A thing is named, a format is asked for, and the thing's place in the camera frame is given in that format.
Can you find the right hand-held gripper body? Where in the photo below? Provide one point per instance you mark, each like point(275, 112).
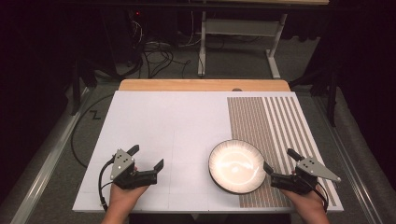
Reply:
point(311, 169)

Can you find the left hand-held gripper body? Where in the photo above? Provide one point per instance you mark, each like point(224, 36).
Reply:
point(122, 165)

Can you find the person's left hand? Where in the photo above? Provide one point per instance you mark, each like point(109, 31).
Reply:
point(124, 197)

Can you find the person's right hand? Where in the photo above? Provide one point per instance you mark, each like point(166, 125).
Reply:
point(306, 202)

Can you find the white board with striped patch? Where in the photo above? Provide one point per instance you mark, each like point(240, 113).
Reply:
point(155, 124)

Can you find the black metal stand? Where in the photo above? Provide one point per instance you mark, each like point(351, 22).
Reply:
point(332, 102)
point(75, 93)

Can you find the wooden table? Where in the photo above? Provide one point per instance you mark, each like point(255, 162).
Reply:
point(202, 85)

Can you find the black computer case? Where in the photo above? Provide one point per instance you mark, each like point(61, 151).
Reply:
point(124, 37)

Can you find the aluminium floor rail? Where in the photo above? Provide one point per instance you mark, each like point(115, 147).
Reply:
point(345, 161)
point(46, 169)

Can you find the white metal desk frame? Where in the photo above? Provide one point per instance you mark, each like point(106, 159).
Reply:
point(239, 27)

